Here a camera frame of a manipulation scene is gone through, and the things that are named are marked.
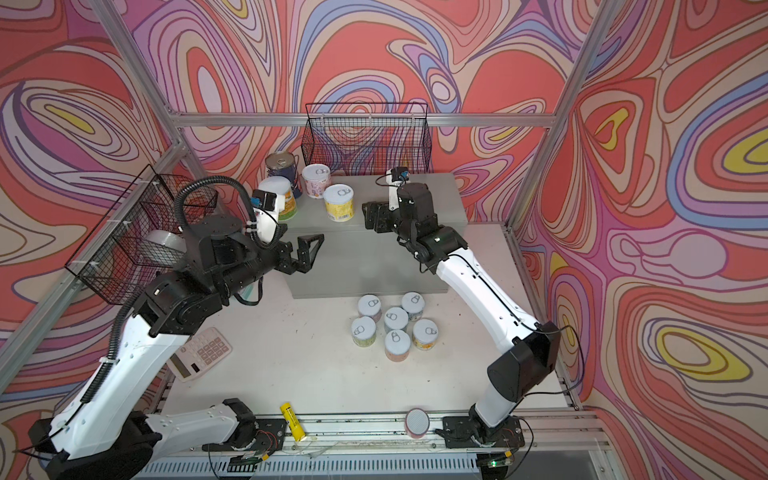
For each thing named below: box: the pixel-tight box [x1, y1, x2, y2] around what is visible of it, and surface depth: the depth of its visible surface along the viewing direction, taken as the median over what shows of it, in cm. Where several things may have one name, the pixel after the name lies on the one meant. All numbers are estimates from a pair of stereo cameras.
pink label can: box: [302, 163, 331, 199], surface depth 78 cm
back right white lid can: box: [401, 291, 426, 321], surface depth 93 cm
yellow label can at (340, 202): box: [323, 183, 355, 223], surface depth 73 cm
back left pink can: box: [357, 294, 382, 324], surface depth 93 cm
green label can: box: [351, 316, 376, 348], surface depth 88 cm
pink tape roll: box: [405, 408, 430, 439], surface depth 72 cm
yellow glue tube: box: [280, 402, 306, 442], surface depth 76 cm
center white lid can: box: [384, 306, 409, 330], surface depth 90 cm
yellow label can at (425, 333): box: [412, 318, 439, 351], surface depth 88 cm
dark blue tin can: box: [265, 151, 303, 199], surface depth 73 cm
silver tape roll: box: [144, 229, 187, 256], surface depth 73 cm
